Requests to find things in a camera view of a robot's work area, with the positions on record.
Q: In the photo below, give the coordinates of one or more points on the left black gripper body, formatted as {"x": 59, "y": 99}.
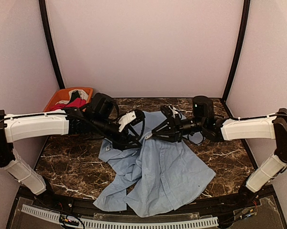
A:
{"x": 100, "y": 125}

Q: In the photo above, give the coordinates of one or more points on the black frame pole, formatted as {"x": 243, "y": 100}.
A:
{"x": 50, "y": 45}
{"x": 238, "y": 49}

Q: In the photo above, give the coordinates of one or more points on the orange plastic basket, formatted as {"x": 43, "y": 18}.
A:
{"x": 63, "y": 95}

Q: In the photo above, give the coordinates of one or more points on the black left frame pole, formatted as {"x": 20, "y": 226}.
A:
{"x": 50, "y": 45}

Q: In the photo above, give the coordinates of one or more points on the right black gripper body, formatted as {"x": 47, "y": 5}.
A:
{"x": 188, "y": 127}

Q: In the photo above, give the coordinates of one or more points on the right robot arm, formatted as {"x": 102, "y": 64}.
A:
{"x": 272, "y": 126}

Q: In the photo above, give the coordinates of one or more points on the white cloth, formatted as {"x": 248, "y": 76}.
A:
{"x": 84, "y": 95}

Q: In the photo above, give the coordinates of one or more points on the red cloth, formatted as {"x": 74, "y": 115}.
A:
{"x": 78, "y": 102}

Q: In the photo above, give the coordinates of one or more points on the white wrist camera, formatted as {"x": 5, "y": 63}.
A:
{"x": 126, "y": 119}
{"x": 174, "y": 112}

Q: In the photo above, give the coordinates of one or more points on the light blue shirt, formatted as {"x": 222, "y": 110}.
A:
{"x": 155, "y": 178}

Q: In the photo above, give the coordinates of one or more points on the dark green cloth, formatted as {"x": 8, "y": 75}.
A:
{"x": 74, "y": 95}

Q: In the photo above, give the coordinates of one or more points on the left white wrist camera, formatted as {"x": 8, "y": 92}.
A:
{"x": 126, "y": 119}

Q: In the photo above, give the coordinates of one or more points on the black right frame pole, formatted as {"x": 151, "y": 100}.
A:
{"x": 238, "y": 49}

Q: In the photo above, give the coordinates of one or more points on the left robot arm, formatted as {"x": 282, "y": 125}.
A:
{"x": 31, "y": 130}

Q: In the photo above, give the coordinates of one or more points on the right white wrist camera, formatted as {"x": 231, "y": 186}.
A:
{"x": 174, "y": 112}

